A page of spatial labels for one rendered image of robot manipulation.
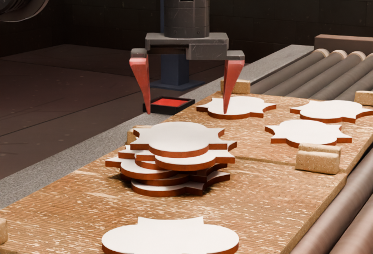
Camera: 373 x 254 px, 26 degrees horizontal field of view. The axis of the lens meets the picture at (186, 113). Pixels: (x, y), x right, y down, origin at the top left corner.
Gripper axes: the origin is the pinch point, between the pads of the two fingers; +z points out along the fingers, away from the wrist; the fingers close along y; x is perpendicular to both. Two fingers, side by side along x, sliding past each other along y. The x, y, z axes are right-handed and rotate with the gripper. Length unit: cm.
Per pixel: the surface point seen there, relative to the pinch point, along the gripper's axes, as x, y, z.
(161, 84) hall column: 503, -15, 91
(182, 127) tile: 8.9, -0.6, 4.9
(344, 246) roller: -15.4, 17.7, 12.9
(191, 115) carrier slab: 38.9, 1.1, 10.0
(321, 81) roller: 78, 31, 11
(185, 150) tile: -2.3, -0.3, 5.1
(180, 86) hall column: 493, -1, 91
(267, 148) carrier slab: 18.1, 12.4, 10.5
